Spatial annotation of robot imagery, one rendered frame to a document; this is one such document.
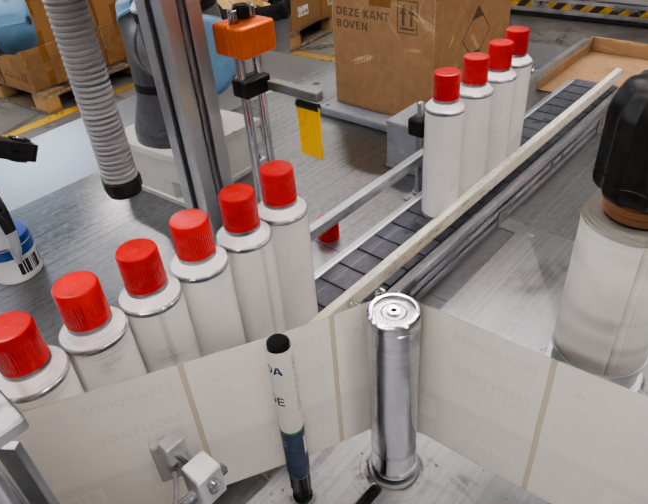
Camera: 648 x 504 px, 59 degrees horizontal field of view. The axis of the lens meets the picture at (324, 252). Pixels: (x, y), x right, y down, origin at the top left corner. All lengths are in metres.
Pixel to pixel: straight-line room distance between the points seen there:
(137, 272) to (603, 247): 0.37
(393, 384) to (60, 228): 0.74
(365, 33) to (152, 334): 0.85
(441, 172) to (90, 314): 0.50
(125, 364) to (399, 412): 0.21
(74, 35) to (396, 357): 0.34
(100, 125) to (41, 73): 3.53
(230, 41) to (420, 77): 0.62
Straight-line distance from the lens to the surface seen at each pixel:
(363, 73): 1.23
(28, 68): 4.02
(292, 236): 0.56
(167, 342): 0.50
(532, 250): 0.79
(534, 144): 0.98
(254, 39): 0.58
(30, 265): 0.95
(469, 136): 0.83
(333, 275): 0.73
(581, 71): 1.53
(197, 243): 0.49
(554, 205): 0.98
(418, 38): 1.13
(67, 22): 0.51
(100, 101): 0.52
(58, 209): 1.12
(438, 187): 0.80
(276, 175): 0.53
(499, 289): 0.72
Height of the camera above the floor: 1.34
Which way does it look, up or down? 36 degrees down
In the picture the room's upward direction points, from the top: 5 degrees counter-clockwise
